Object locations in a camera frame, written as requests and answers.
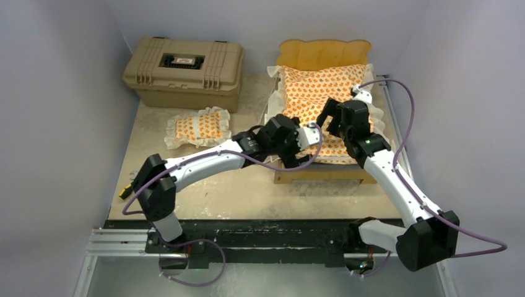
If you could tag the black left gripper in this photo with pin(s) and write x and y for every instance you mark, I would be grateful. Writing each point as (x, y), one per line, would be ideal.
(290, 160)

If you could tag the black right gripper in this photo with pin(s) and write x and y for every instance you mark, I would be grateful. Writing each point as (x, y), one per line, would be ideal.
(332, 108)

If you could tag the orange patterned white blanket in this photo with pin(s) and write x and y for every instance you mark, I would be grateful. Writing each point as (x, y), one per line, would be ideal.
(303, 94)

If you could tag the wooden pet bed frame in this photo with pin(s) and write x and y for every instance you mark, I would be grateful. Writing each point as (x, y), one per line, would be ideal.
(313, 56)

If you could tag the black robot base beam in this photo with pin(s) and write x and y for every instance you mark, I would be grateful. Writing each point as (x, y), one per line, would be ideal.
(328, 242)

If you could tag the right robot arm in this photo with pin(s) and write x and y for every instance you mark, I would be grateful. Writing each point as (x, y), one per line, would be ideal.
(429, 235)

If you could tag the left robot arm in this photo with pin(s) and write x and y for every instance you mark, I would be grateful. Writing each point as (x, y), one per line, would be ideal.
(159, 180)

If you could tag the small orange patterned pillow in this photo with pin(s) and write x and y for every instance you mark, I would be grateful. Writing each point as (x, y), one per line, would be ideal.
(209, 127)

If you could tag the tan plastic tool case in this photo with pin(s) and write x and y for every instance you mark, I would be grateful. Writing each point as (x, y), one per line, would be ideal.
(183, 74)

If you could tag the yellow black screwdriver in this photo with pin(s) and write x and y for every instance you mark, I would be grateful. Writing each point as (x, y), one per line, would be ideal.
(126, 192)

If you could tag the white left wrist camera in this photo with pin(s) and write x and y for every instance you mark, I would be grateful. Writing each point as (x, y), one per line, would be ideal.
(308, 136)

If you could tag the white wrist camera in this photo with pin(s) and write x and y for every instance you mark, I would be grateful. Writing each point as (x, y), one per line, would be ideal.
(308, 136)
(361, 94)

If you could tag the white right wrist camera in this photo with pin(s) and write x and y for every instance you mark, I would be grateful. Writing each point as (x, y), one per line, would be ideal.
(361, 94)

